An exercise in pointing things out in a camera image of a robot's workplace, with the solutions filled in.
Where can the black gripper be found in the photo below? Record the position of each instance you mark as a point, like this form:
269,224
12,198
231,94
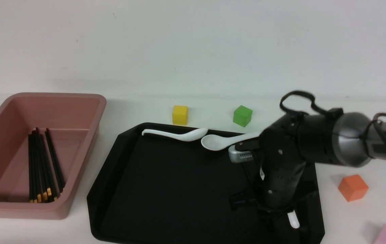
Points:
280,167

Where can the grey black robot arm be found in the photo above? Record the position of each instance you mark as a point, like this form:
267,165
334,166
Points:
338,138

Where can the black chopsticks bundle yellow tips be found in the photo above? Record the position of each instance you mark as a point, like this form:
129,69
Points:
45,176

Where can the green cube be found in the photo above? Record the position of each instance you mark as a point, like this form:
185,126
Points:
242,116

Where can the white ceramic spoon top middle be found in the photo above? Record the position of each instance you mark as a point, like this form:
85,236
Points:
218,143

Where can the white ceramic spoon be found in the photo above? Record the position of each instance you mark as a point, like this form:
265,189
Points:
186,137
293,219
218,143

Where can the white ceramic spoon front right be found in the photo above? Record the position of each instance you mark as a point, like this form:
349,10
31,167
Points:
293,219

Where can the orange cube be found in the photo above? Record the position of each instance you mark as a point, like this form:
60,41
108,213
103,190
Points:
353,187

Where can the white ceramic spoon far left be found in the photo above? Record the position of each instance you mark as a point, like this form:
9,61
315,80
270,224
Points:
186,137

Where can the yellow cube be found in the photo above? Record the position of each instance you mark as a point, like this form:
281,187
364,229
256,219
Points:
180,115

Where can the black plastic tray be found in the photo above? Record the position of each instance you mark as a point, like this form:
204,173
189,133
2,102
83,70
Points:
156,190

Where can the pink plastic bin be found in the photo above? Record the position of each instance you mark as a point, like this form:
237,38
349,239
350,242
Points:
73,120

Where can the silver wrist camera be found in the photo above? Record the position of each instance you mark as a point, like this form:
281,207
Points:
237,156

